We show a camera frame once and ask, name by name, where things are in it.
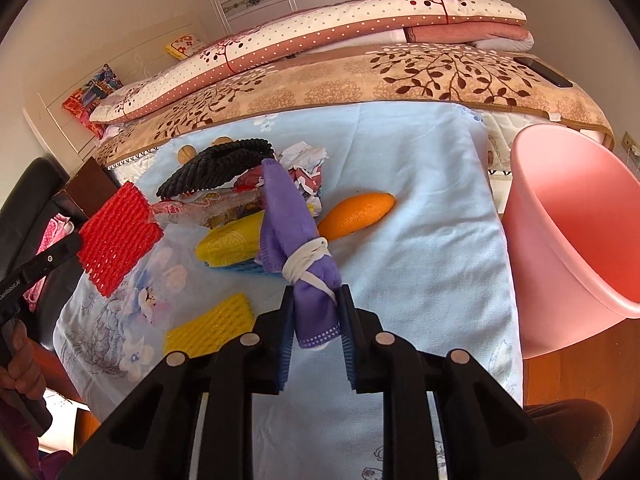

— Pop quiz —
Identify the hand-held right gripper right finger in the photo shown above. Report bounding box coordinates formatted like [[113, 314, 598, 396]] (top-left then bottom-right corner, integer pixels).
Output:
[[335, 284, 591, 480]]

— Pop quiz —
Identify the white headboard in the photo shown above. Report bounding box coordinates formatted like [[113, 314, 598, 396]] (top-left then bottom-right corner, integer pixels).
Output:
[[24, 20, 213, 157]]

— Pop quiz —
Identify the person's purple garment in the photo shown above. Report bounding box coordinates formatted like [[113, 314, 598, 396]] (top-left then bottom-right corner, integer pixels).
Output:
[[0, 397, 73, 480]]

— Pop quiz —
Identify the yellow lemon-print packet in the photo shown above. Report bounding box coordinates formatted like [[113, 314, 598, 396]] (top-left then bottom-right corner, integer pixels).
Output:
[[195, 210, 321, 267]]

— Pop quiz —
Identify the black chair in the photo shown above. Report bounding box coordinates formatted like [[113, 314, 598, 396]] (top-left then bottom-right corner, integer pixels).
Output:
[[0, 157, 81, 353]]

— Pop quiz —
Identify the white elastic band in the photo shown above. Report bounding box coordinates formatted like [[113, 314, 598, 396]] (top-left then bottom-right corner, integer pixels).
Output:
[[281, 238, 339, 307]]

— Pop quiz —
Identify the yellow floral pillow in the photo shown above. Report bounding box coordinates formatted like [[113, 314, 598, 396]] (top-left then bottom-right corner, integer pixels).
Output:
[[165, 34, 202, 59]]

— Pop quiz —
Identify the colourful patterned pillow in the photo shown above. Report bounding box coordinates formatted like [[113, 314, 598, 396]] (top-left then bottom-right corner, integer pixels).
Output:
[[62, 64, 125, 139]]

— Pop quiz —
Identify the black foam net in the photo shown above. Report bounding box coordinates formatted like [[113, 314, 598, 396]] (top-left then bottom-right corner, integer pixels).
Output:
[[156, 138, 276, 200]]

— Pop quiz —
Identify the pink cloth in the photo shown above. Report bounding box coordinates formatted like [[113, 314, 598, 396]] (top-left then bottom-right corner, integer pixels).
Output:
[[27, 212, 77, 313]]

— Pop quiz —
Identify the crumpled white paper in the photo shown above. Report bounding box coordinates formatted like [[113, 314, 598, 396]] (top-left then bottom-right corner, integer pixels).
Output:
[[278, 141, 331, 196]]

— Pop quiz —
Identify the dark wooden nightstand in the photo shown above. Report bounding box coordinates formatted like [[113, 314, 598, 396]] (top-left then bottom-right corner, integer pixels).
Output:
[[62, 157, 122, 222]]

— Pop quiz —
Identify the light blue floral sheet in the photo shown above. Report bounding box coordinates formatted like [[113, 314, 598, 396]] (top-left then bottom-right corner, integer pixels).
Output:
[[52, 102, 526, 480]]

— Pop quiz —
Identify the orange peel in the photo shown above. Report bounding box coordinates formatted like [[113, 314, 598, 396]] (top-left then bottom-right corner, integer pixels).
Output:
[[317, 191, 396, 242]]

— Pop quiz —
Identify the yellow foam net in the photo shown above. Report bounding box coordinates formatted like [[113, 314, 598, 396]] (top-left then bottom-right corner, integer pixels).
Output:
[[164, 294, 256, 358]]

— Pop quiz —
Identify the black smartphone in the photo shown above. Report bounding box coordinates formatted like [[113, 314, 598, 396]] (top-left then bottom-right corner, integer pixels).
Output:
[[514, 56, 574, 89]]

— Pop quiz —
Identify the person's left hand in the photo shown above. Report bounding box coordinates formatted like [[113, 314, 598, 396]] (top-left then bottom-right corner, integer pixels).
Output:
[[0, 319, 49, 402]]

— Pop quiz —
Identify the brown leaf-print blanket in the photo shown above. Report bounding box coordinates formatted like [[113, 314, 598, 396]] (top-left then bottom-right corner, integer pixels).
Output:
[[97, 42, 616, 168]]

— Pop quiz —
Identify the blue foam net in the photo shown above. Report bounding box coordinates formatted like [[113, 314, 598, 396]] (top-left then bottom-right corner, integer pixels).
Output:
[[202, 255, 284, 277]]

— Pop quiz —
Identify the purple cloth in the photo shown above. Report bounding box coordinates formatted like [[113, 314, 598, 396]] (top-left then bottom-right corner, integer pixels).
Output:
[[255, 158, 343, 350]]

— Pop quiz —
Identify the pink plastic bin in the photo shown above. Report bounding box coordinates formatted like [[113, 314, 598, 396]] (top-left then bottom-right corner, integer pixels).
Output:
[[501, 124, 640, 360]]

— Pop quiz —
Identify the polka dot quilt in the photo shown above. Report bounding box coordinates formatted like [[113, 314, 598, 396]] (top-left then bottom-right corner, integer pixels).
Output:
[[90, 0, 528, 123]]

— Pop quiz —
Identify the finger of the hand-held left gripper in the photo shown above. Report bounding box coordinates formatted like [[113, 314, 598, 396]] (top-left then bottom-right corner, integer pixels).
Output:
[[19, 233, 84, 287]]

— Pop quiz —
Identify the white quilted mattress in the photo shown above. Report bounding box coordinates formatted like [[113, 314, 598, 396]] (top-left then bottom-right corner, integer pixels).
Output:
[[477, 107, 607, 177]]

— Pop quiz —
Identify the red foam net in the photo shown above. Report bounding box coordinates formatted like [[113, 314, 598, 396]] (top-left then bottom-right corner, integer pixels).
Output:
[[76, 181, 165, 297]]

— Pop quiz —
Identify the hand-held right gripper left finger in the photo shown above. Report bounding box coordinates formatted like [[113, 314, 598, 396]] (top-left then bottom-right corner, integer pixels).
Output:
[[57, 285, 301, 480]]

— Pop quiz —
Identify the folded pink blanket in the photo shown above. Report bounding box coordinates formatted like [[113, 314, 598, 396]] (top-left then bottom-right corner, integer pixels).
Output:
[[404, 21, 534, 54]]

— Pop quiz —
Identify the clear plastic wrapper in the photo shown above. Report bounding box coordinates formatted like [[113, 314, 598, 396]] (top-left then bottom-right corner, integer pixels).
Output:
[[149, 187, 266, 232]]

